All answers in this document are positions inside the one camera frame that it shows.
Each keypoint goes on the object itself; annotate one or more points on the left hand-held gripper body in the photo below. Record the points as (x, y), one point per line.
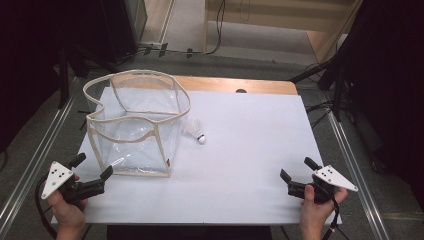
(56, 178)

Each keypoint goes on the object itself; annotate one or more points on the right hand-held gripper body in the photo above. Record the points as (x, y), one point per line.
(333, 177)

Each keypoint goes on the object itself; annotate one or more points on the person's left hand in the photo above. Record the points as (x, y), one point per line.
(68, 215)

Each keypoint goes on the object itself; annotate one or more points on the person's right hand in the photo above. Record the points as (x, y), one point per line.
(313, 215)

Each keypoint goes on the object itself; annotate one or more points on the clear plastic bag, beige trim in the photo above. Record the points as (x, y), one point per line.
(133, 146)

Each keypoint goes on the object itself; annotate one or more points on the white table board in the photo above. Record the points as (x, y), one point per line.
(246, 166)

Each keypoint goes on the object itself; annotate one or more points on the black tripod stand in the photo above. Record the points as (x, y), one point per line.
(63, 76)
(338, 86)

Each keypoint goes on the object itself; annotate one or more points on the white shuttlecock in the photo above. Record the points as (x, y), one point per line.
(196, 130)

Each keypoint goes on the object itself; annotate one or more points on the power strip with plugs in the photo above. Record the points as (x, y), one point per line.
(163, 49)

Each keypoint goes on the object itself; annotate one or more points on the black cabinet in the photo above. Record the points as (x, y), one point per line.
(121, 26)

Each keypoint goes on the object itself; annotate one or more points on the light wooden platform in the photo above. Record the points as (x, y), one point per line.
(283, 20)

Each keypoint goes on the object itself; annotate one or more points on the metal floor rail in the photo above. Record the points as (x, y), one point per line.
(31, 166)
(360, 180)

